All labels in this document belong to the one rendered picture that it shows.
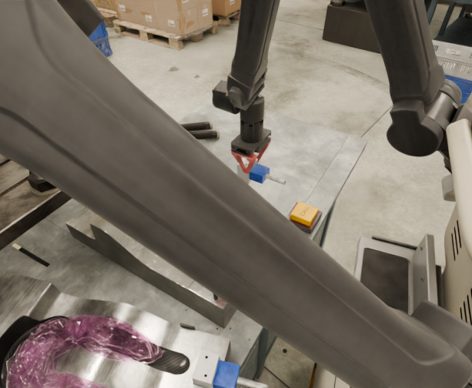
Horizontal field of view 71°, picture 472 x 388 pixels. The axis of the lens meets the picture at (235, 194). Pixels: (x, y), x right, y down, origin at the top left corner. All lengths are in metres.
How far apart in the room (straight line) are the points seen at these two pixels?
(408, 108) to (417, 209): 1.86
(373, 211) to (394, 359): 2.05
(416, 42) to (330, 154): 0.77
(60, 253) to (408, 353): 0.90
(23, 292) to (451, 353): 0.74
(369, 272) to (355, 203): 1.67
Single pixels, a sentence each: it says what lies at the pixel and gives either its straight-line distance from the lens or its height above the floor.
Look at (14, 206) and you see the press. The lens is 1.24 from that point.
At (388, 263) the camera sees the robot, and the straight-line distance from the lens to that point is 0.63.
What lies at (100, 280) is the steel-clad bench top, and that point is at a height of 0.80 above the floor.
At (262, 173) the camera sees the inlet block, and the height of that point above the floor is 0.95.
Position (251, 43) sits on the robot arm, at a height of 1.30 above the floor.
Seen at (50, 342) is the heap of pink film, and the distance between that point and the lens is 0.76.
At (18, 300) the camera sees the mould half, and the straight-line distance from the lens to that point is 0.82.
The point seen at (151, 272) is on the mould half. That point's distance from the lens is 0.80.
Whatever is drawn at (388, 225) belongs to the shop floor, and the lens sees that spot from 2.19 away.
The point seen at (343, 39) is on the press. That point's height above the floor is 0.07.
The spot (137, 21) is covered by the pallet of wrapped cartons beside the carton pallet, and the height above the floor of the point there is 0.19.
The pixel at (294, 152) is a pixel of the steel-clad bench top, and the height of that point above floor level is 0.80.
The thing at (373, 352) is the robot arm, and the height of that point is 1.34.
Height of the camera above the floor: 1.51
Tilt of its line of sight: 44 degrees down
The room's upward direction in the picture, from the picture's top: 1 degrees counter-clockwise
